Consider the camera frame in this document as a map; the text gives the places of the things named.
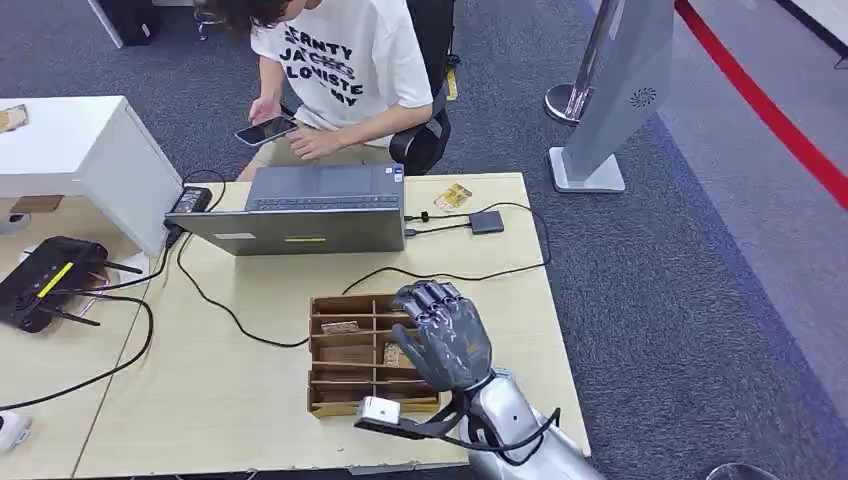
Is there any person's right hand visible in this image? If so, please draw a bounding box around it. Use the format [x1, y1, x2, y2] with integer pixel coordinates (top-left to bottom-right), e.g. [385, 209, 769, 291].
[248, 95, 287, 128]

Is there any person's left hand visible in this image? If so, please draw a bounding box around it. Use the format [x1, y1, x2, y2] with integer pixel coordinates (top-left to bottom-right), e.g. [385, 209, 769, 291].
[288, 127, 347, 162]

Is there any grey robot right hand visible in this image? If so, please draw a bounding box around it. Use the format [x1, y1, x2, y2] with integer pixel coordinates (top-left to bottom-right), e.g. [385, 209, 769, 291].
[392, 280, 497, 396]

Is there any black smartphone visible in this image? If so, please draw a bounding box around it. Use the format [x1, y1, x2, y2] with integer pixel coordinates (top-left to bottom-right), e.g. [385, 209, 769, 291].
[234, 115, 300, 148]

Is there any person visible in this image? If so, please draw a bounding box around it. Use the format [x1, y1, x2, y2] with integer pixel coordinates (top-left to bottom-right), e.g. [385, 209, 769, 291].
[210, 0, 436, 184]

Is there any grey laptop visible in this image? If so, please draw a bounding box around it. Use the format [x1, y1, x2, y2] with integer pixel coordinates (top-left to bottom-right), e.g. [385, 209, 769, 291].
[164, 163, 407, 258]

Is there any black office chair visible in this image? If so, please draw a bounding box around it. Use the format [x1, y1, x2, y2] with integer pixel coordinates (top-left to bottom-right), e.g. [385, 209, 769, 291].
[387, 0, 460, 178]

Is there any metal stool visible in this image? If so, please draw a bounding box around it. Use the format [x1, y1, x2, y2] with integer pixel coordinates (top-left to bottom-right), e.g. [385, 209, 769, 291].
[193, 0, 228, 42]

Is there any black power adapter brick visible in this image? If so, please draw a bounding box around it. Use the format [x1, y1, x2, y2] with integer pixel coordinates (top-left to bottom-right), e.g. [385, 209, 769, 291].
[170, 186, 215, 215]

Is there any wooden card box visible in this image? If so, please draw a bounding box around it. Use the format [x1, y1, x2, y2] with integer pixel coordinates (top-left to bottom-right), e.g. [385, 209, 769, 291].
[306, 294, 443, 419]

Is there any dark usb hub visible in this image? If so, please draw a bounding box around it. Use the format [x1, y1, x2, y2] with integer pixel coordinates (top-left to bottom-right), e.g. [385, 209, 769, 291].
[468, 210, 506, 236]

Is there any black case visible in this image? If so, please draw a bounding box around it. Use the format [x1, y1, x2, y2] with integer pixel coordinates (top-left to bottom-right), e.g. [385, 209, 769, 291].
[97, 0, 164, 49]

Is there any white cabinet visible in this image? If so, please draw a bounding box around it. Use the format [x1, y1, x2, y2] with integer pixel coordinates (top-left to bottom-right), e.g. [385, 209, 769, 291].
[0, 96, 185, 259]

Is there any brown block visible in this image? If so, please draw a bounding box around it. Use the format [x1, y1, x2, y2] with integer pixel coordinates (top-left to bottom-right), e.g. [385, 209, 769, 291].
[9, 195, 66, 215]

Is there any brown card on cabinet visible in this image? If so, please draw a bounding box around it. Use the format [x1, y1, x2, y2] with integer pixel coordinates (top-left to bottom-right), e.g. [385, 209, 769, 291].
[0, 104, 32, 136]

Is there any round white disc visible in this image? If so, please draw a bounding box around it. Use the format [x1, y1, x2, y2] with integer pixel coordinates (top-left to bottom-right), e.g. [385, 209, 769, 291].
[0, 211, 33, 237]

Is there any black router with antennas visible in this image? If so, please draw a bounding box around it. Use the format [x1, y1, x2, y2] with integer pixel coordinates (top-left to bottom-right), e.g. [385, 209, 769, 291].
[0, 236, 145, 334]

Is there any grey kiosk stand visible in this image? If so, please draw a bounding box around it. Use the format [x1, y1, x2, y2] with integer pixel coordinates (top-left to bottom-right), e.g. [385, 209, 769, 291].
[548, 0, 677, 195]

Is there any small white device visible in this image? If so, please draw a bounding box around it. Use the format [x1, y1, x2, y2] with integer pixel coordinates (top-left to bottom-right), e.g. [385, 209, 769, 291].
[0, 410, 34, 455]

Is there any black camera bracket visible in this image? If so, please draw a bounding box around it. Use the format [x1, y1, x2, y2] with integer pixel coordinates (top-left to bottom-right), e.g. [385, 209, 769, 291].
[353, 390, 480, 443]

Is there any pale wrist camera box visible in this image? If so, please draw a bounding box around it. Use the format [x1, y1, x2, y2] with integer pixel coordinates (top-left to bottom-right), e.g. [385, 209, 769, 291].
[356, 396, 403, 427]

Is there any short black hub cable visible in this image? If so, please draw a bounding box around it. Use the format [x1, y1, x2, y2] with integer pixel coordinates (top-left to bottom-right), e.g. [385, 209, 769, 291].
[404, 223, 474, 238]

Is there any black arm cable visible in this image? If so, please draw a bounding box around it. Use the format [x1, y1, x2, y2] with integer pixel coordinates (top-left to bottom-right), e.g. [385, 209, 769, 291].
[466, 405, 564, 466]

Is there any long thin black cable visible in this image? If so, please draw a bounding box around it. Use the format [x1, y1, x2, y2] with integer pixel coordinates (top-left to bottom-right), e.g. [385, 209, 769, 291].
[175, 201, 553, 350]

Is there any black adapter mains cable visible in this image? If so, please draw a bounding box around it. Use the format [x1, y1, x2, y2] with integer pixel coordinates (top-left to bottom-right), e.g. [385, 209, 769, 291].
[52, 223, 185, 296]

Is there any chrome stanchion post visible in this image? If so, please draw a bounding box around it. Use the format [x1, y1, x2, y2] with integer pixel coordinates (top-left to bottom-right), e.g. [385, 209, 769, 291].
[544, 0, 625, 126]

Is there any thick black cable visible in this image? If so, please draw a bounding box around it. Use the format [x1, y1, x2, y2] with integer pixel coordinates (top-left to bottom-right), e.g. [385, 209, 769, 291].
[0, 291, 156, 413]

